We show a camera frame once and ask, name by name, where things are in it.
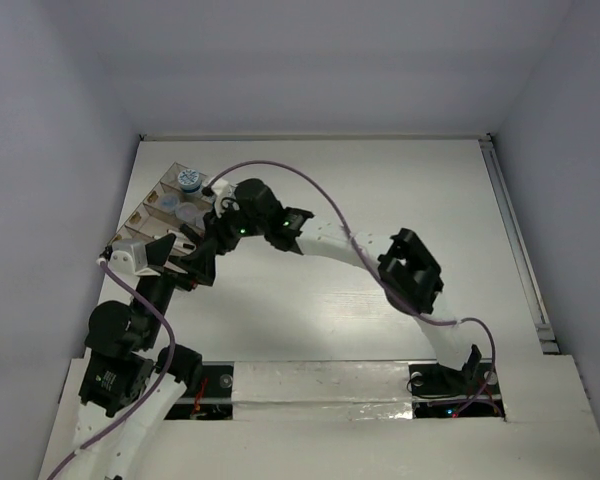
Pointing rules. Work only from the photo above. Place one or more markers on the clear three-bin organizer tray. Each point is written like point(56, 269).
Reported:
point(146, 222)

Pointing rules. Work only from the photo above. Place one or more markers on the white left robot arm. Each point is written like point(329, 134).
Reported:
point(136, 370)

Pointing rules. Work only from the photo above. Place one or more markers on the metal rail on table edge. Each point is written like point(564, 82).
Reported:
point(544, 330)

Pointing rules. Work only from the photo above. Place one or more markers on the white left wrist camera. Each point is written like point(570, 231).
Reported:
point(127, 256)

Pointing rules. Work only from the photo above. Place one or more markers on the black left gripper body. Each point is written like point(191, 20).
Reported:
point(160, 289)

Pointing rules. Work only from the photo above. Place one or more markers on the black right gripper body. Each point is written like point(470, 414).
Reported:
point(236, 223)

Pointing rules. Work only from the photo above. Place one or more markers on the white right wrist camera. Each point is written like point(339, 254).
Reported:
point(222, 193)

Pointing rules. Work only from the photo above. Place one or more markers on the clear jar of paper clips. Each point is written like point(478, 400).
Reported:
point(168, 202)

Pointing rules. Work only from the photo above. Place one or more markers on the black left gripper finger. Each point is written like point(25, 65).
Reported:
point(158, 252)
point(199, 264)

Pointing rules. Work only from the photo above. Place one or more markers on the black-capped white marker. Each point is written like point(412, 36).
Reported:
point(184, 245)

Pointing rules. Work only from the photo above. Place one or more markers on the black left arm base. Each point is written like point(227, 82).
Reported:
point(212, 401)

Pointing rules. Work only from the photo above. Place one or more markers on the green-capped black highlighter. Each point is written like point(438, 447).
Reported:
point(187, 232)

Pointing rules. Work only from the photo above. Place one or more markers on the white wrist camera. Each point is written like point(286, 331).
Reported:
point(222, 193)
point(127, 256)

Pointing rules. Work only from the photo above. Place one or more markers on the blue-lidded cleaning gel jar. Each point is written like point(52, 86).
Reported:
point(190, 182)

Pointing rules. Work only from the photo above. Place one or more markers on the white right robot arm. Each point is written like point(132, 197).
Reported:
point(404, 268)

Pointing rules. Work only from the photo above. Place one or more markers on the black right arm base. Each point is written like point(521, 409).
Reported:
point(434, 396)

